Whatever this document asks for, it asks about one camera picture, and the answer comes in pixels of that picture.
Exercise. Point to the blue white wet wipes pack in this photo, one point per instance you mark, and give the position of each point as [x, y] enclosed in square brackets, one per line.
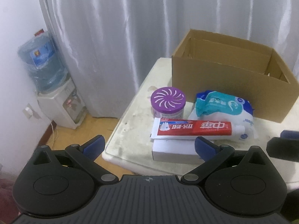
[216, 106]

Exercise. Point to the red white toothpaste tube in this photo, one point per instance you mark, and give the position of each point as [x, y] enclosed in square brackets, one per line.
[172, 129]

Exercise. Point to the blue water jug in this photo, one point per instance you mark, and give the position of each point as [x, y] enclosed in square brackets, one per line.
[43, 62]

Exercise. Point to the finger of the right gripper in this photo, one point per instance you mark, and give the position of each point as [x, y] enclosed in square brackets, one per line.
[282, 148]
[290, 134]

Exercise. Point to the white cardboard box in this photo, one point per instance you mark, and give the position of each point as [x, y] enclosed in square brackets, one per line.
[176, 151]

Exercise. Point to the white water dispenser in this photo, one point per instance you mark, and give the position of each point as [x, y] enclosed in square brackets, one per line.
[64, 105]

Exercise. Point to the purple lid air freshener jar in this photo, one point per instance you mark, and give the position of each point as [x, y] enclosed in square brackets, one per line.
[168, 102]

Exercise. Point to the white grey curtain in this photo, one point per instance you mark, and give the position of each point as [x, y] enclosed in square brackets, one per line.
[109, 46]

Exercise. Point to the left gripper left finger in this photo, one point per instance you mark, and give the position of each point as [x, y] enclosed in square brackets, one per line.
[83, 157]

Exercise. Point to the white wall socket with plug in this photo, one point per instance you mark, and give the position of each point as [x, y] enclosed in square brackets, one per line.
[28, 111]

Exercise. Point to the brown cardboard box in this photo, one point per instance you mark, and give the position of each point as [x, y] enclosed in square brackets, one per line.
[212, 61]

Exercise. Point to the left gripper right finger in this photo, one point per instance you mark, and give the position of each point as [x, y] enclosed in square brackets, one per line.
[213, 156]

